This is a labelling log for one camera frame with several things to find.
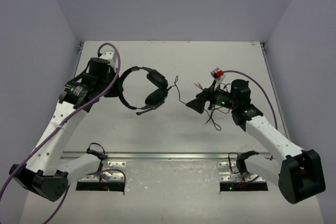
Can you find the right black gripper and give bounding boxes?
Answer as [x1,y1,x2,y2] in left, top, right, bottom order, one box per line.
[186,80,237,114]

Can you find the thin black headset cable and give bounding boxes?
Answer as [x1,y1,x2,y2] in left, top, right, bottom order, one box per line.
[167,76,250,132]

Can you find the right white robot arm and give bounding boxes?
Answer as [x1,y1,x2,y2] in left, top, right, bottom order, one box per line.
[186,79,326,204]

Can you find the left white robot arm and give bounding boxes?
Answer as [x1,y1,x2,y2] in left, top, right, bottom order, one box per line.
[9,54,120,202]

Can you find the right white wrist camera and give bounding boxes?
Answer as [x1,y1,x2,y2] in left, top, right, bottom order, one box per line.
[211,68,225,90]

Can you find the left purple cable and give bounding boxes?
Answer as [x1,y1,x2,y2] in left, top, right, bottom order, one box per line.
[0,42,126,218]

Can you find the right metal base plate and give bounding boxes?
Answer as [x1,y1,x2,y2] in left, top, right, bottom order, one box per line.
[217,160,266,183]

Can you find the metal base plate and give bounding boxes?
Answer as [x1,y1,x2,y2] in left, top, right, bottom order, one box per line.
[217,160,266,183]
[78,160,127,183]

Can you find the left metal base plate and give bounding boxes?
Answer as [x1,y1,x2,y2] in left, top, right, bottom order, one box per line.
[78,160,127,183]

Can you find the aluminium rail front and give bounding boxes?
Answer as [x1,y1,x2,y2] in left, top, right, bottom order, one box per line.
[61,151,271,159]

